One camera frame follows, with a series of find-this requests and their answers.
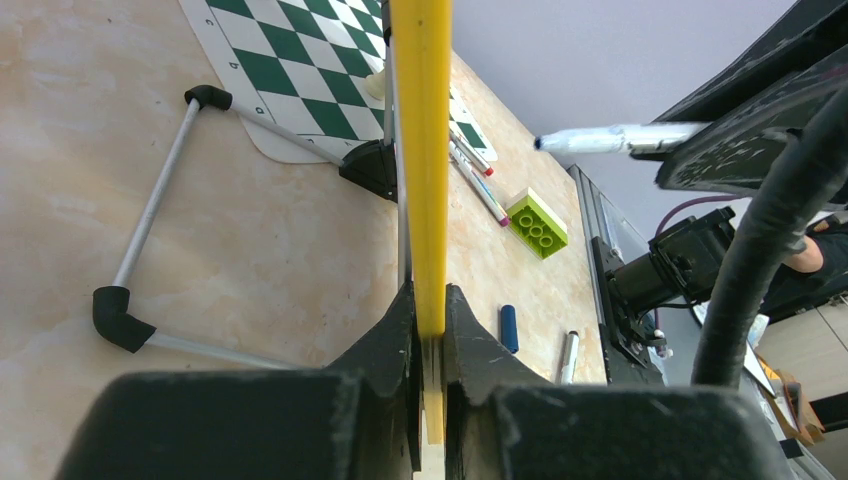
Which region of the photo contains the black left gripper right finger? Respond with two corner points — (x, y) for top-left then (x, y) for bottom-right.
(444, 285), (792, 479)

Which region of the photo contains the red capped marker pen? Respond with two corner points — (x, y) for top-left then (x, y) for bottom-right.
(449, 130), (494, 177)

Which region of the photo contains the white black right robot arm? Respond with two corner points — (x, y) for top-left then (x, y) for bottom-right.
(592, 1), (847, 384)

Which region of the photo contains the black capped marker pen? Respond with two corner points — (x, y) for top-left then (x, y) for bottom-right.
(559, 330), (580, 385)

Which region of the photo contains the green white chess mat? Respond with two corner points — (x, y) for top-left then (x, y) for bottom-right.
(177, 0), (499, 166)

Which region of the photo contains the silver whiteboard stand frame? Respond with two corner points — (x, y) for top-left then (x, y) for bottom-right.
(91, 84), (346, 371)

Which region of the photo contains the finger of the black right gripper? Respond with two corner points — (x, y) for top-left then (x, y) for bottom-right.
(631, 1), (847, 161)
(655, 47), (847, 196)

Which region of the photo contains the blue marker cap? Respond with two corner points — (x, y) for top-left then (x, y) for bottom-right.
(499, 304), (519, 354)

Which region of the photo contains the blue capped marker pen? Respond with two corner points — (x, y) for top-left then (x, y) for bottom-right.
(533, 122), (710, 154)

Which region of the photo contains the green white toy brick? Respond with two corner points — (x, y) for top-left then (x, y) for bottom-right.
(506, 187), (569, 260)

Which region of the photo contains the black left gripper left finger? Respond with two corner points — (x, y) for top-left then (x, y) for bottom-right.
(57, 284), (421, 479)

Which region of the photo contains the cream chess pawn right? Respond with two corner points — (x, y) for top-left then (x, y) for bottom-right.
(364, 69), (386, 101)

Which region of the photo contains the yellow framed whiteboard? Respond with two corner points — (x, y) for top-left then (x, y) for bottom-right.
(389, 1), (452, 445)

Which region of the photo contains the purple capped marker pen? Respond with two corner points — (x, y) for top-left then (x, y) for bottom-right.
(449, 141), (510, 227)

